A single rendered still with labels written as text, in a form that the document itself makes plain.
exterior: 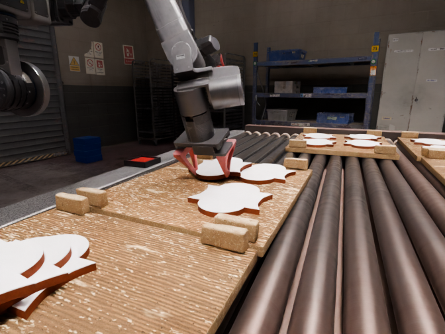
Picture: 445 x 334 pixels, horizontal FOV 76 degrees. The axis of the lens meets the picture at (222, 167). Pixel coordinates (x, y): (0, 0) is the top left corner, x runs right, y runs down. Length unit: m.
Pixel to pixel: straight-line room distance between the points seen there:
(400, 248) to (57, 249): 0.43
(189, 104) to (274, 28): 5.35
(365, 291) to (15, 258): 0.36
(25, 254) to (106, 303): 0.10
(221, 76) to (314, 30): 5.11
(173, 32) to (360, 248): 0.47
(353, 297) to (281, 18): 5.61
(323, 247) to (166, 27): 0.45
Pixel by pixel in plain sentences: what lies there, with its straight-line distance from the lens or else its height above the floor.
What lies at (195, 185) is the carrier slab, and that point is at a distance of 0.59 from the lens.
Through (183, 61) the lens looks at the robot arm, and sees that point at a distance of 0.54.
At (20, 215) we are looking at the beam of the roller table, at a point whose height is 0.91.
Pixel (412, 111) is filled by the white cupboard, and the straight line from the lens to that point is 4.86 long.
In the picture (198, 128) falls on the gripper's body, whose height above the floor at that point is 1.06.
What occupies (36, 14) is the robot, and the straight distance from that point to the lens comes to 1.34.
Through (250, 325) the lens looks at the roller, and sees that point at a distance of 0.30.
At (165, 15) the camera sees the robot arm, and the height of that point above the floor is 1.26.
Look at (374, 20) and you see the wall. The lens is 5.50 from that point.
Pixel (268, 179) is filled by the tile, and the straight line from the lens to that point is 0.61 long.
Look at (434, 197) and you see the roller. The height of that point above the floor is 0.92.
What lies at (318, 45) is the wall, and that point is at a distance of 5.56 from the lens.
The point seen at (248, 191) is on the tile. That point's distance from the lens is 0.53.
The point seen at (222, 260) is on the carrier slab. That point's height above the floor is 0.94.
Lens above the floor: 1.12
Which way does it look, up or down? 15 degrees down
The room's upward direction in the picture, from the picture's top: straight up
